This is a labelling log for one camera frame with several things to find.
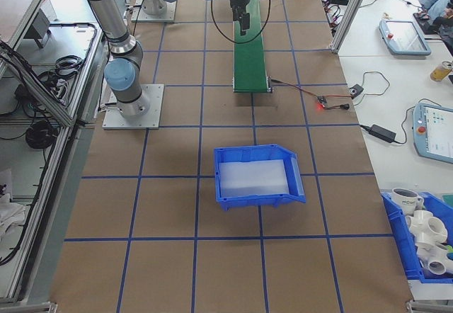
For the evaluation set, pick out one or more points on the small black switch box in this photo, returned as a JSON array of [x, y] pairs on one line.
[[355, 90]]

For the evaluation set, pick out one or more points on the white mug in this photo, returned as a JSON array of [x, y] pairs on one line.
[[407, 198]]

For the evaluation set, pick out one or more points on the yellow drink can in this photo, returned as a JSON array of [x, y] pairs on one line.
[[440, 72]]

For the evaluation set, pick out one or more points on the v-shaped metal bar frame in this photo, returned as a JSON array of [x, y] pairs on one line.
[[33, 8]]

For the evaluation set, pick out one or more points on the large blue storage bin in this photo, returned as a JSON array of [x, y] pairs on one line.
[[398, 238]]

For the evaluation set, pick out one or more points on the green belt conveyor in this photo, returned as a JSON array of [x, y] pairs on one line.
[[249, 65]]

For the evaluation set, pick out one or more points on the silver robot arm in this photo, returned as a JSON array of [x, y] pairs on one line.
[[106, 15], [154, 5]]

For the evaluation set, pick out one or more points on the blue open-front plastic bin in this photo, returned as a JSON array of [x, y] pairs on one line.
[[226, 203]]

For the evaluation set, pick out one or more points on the small green object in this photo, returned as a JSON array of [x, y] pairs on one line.
[[450, 253]]

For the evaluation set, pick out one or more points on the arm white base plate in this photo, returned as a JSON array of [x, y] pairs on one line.
[[170, 15], [155, 114]]

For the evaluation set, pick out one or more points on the small motor controller board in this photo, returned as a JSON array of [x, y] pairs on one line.
[[322, 100]]

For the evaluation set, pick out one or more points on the grey metal box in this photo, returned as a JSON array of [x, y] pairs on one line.
[[37, 26]]

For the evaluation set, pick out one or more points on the white cloth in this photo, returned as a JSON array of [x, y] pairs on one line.
[[8, 210]]

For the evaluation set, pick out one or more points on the black barrel plug lead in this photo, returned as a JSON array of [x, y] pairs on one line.
[[338, 107]]

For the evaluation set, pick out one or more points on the black electronics box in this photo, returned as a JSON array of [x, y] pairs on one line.
[[431, 26]]

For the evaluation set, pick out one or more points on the black power adapter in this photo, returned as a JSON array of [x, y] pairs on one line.
[[382, 132]]

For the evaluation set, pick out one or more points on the aluminium corner bar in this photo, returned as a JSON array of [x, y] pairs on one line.
[[431, 306], [28, 306]]

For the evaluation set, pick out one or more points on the aluminium profile post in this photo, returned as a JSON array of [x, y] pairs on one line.
[[350, 12]]

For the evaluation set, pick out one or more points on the blue grey teach pendant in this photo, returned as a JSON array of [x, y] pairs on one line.
[[433, 132], [405, 38]]

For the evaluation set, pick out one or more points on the white pvc pipe fitting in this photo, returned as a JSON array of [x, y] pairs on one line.
[[424, 226], [437, 265]]

